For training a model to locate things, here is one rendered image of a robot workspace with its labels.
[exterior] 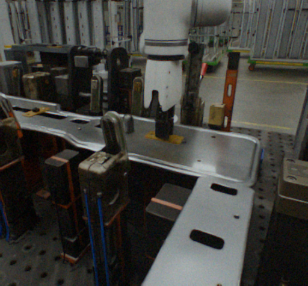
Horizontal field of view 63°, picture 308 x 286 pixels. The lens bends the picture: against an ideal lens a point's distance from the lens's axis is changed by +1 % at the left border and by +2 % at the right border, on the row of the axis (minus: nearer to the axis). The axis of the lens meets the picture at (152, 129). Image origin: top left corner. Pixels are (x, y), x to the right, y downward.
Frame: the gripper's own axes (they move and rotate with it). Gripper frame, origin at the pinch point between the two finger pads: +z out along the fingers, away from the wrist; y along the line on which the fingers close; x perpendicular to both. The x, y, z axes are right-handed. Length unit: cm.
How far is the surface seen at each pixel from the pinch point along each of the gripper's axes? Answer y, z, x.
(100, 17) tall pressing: -364, -26, -283
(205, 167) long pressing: 4.0, 5.3, 10.7
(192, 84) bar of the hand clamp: -19.7, -5.4, -0.1
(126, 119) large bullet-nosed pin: -3.8, 1.5, -12.4
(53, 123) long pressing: -0.2, 5.1, -34.5
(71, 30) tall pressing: -353, -4, -343
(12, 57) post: -35, -6, -93
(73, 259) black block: 15.1, 33.8, -18.2
